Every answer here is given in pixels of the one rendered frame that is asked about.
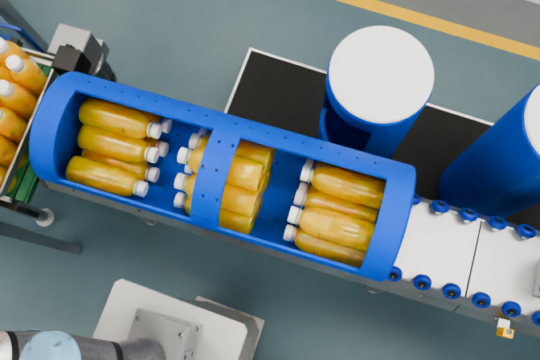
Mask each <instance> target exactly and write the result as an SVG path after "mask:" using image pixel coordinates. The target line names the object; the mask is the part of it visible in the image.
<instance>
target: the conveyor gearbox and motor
mask: <svg viewBox="0 0 540 360"><path fill-rule="evenodd" d="M66 43H67V44H69V45H72V46H73V47H75V48H76V50H77V48H78V49H80V50H81V51H82V52H83V53H84V54H85V56H86V57H87V58H88V60H89V61H90V62H91V63H92V66H91V67H90V70H89V72H88V73H89V74H90V76H95V77H98V78H101V79H104V80H110V81H112V82H117V78H116V75H115V73H114V72H113V70H112V69H111V67H110V66H109V64H108V63H107V61H106V59H107V56H108V53H109V51H110V50H109V48H108V46H107V45H106V43H105V42H104V40H101V39H96V38H95V37H94V35H93V34H92V32H91V31H90V30H87V31H86V30H83V29H80V28H77V27H72V26H69V25H66V24H65V23H63V24H62V23H60V24H59V25H58V26H57V29H56V31H55V34H54V36H53V38H52V41H51V43H50V45H49V48H48V49H47V53H48V55H52V56H55V54H56V52H57V50H58V48H59V46H60V45H62V46H65V45H66Z"/></svg>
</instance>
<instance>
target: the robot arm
mask: <svg viewBox="0 0 540 360"><path fill-rule="evenodd" d="M0 360H166V355H165V352H164V350H163V348H162V345H161V344H160V343H159V342H158V341H156V340H154V339H151V338H146V337H139V338H135V339H130V340H126V341H122V342H111V341H106V340H101V339H96V338H92V337H83V336H78V335H73V334H69V333H65V332H61V331H44V330H41V329H25V330H22V331H1V332H0Z"/></svg>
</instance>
